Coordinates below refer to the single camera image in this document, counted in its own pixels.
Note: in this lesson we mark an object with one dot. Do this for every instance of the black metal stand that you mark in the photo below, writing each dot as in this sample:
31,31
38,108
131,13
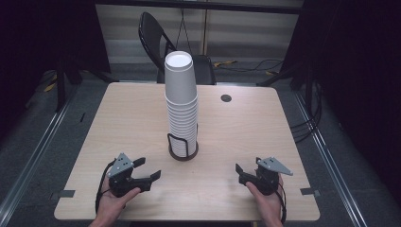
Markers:
283,75
60,88

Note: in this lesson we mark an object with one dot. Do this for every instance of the white paper cup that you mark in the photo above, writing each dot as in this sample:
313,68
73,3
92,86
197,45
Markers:
180,82

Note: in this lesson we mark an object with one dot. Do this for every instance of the round grey table grommet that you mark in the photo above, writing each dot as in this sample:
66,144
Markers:
226,98

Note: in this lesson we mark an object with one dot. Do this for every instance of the metal floor rail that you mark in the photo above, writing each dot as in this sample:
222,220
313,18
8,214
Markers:
327,151
38,148

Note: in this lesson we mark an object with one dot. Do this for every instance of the person's left hand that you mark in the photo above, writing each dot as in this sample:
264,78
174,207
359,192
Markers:
110,206

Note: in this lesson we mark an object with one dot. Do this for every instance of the person's right hand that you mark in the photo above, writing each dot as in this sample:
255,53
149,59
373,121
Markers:
269,206

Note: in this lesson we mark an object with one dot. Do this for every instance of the black folding chair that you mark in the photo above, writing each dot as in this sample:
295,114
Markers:
151,34

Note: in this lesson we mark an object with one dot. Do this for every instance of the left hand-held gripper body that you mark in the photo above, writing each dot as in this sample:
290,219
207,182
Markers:
121,167

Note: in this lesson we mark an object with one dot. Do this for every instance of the dark curtain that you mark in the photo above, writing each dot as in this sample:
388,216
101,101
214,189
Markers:
356,63
38,34

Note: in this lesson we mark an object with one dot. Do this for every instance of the grey table bracket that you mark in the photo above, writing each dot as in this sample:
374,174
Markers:
66,193
309,191

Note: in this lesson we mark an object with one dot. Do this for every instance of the black overhead beam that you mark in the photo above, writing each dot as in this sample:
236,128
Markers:
205,5

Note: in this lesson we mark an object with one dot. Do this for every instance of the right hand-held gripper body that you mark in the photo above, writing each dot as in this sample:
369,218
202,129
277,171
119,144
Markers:
268,179

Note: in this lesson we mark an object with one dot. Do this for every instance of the yellow floor tape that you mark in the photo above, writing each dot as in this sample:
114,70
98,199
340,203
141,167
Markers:
50,87
224,63

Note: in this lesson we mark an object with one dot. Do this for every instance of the stack of white cups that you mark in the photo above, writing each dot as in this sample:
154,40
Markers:
183,123

